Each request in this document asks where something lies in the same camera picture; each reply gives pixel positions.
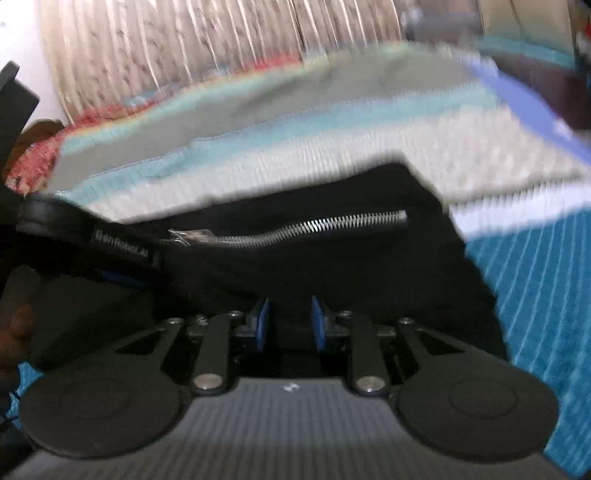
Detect black pants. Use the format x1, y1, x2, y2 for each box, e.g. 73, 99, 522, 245
27, 161, 509, 370

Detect person's hand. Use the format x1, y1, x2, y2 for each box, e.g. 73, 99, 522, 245
1, 267, 42, 372

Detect floral beige curtain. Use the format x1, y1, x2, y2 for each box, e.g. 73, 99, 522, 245
38, 1, 404, 118

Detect striped patterned bedsheet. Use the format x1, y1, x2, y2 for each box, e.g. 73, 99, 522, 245
1, 44, 590, 479

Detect purple blue mattress edge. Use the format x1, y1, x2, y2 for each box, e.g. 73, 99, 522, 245
469, 55, 590, 164

